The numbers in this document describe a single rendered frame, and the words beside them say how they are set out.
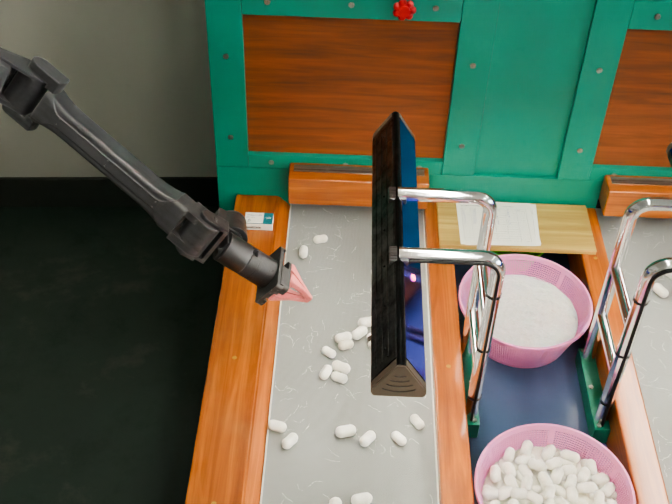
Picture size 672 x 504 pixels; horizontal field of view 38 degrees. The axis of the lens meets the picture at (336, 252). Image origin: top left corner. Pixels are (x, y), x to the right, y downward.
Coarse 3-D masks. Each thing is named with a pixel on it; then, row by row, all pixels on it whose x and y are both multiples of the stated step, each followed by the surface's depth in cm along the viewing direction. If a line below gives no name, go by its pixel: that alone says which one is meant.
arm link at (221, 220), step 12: (204, 216) 168; (216, 216) 171; (228, 216) 179; (240, 216) 180; (216, 228) 169; (228, 228) 171; (240, 228) 176; (216, 240) 171; (180, 252) 171; (204, 252) 173
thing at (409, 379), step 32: (384, 128) 182; (384, 160) 175; (384, 192) 169; (384, 224) 163; (416, 224) 166; (384, 256) 157; (384, 288) 152; (416, 288) 154; (384, 320) 147; (416, 320) 148; (384, 352) 142; (416, 352) 143; (384, 384) 140; (416, 384) 140
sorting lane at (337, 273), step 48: (288, 240) 211; (336, 240) 211; (336, 288) 201; (288, 336) 191; (288, 384) 182; (336, 384) 182; (432, 384) 183; (288, 432) 174; (384, 432) 174; (432, 432) 175; (288, 480) 167; (336, 480) 167; (384, 480) 167; (432, 480) 167
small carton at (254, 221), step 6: (246, 216) 210; (252, 216) 210; (258, 216) 210; (264, 216) 210; (270, 216) 210; (246, 222) 208; (252, 222) 208; (258, 222) 208; (264, 222) 208; (270, 222) 208; (252, 228) 209; (258, 228) 209; (264, 228) 209; (270, 228) 209
